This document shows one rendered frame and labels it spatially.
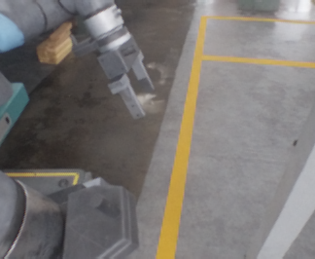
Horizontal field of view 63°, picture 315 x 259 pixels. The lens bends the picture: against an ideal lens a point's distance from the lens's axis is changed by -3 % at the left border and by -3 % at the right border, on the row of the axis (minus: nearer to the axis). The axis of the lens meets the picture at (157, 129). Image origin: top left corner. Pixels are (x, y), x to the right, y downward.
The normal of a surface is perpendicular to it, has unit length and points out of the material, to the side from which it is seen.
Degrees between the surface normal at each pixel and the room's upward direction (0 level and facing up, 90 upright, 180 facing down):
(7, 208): 68
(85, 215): 25
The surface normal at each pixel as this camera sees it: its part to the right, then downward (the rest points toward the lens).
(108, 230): -0.41, -0.57
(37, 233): 0.90, -0.17
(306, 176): -0.18, 0.65
